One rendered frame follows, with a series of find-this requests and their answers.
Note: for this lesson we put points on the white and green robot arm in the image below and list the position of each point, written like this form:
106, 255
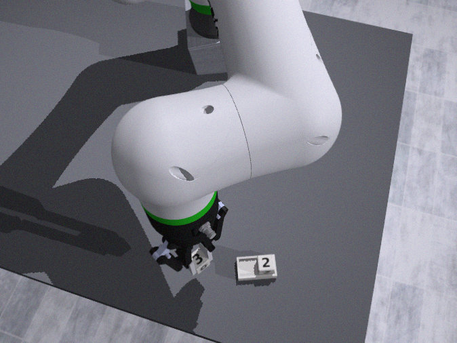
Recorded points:
278, 110

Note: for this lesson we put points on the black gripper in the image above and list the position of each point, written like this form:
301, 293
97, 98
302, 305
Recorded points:
163, 256

